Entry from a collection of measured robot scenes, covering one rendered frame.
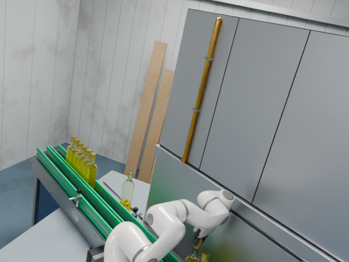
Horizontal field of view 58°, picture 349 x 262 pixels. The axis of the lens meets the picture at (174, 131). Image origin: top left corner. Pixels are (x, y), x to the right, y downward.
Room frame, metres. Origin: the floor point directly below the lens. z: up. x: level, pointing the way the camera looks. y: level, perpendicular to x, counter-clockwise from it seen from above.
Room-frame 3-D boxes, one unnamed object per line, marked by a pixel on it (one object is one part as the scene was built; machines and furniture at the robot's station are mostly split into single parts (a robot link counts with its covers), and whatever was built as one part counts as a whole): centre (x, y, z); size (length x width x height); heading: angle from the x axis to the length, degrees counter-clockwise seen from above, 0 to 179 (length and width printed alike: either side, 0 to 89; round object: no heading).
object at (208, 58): (1.48, -0.08, 1.76); 0.03 x 0.03 x 0.72; 46
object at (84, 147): (1.90, 0.56, 1.02); 0.06 x 0.06 x 0.28; 46
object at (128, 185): (1.71, 0.20, 1.01); 0.06 x 0.06 x 0.26; 41
